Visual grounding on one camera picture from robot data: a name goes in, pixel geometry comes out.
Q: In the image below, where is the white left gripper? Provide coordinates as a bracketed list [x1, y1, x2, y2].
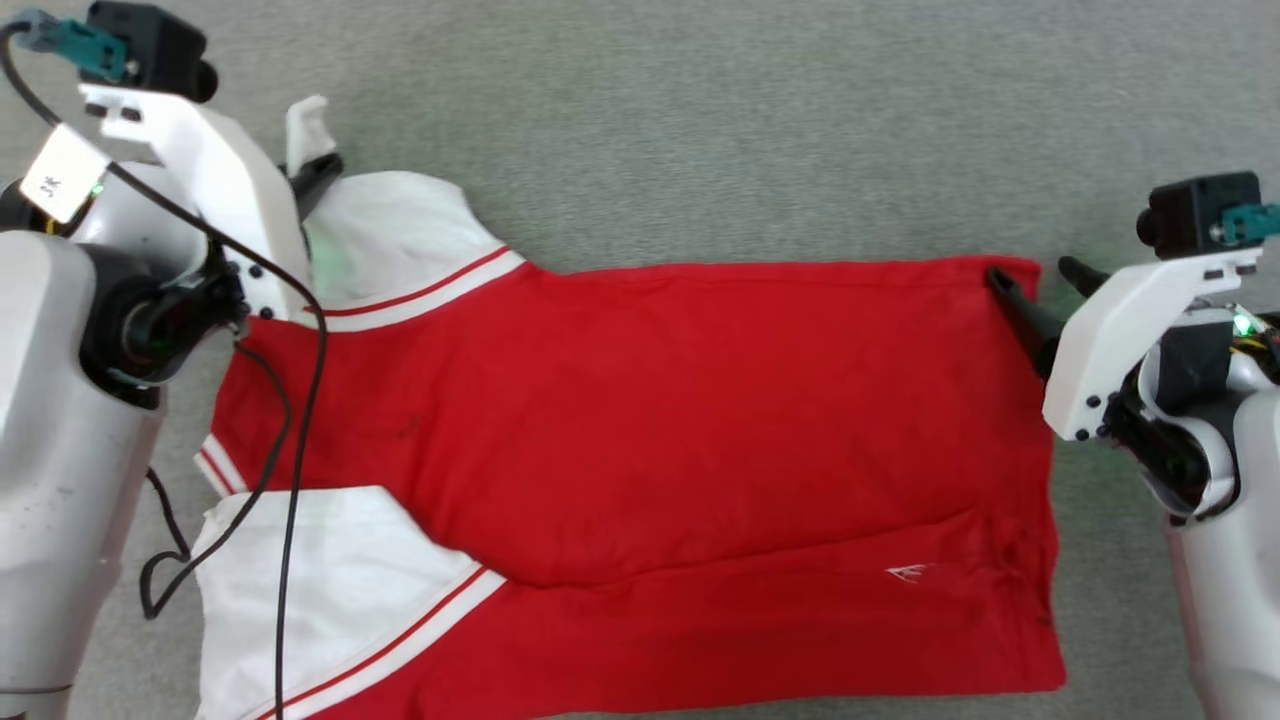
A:
[79, 84, 347, 321]

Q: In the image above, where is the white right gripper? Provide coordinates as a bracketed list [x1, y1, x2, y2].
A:
[984, 246, 1264, 442]

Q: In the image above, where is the red white basketball jersey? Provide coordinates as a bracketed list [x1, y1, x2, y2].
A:
[190, 94, 1069, 720]

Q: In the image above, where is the white paper label tag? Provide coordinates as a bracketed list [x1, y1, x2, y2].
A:
[19, 122, 112, 224]

